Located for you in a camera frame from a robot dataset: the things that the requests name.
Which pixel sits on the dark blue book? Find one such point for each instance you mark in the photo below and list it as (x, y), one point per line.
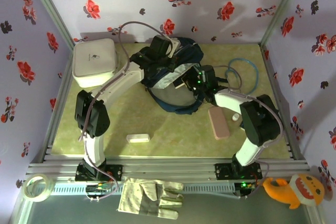
(179, 83)

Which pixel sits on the navy blue backpack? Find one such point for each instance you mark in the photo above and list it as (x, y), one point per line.
(173, 98)

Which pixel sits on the pink pencil case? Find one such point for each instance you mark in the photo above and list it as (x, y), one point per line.
(219, 123)

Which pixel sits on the small white bottle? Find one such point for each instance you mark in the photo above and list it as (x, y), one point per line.
(235, 117)

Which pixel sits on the small white eraser case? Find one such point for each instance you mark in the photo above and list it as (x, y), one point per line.
(137, 138)

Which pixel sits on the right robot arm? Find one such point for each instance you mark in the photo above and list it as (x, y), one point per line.
(228, 100)

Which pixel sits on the blue stethoscope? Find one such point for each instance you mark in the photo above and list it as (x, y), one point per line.
(257, 75)

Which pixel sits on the white plastic lunch box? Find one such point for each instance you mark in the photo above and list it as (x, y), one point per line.
(92, 58)

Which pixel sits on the grey work glove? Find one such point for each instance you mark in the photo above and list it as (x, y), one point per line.
(141, 197)

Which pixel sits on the orange plush toy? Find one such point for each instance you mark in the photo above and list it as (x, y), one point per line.
(288, 192)

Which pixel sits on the clear tape roll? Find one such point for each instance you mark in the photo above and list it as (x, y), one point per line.
(50, 191)

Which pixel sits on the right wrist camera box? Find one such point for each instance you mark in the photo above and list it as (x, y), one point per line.
(208, 74)

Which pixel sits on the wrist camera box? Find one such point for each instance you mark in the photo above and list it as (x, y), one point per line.
(161, 45)
(208, 74)

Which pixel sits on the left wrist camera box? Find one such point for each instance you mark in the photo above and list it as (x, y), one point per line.
(161, 45)

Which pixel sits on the aluminium side rail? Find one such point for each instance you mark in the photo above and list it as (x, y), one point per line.
(273, 77)
(57, 98)

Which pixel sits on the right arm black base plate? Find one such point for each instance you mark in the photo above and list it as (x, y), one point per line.
(222, 171)

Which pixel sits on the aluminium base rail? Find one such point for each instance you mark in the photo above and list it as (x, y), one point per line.
(168, 167)

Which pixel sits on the aluminium frame post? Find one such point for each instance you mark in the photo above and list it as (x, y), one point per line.
(279, 11)
(50, 12)

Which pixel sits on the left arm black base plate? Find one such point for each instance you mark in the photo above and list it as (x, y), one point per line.
(115, 172)

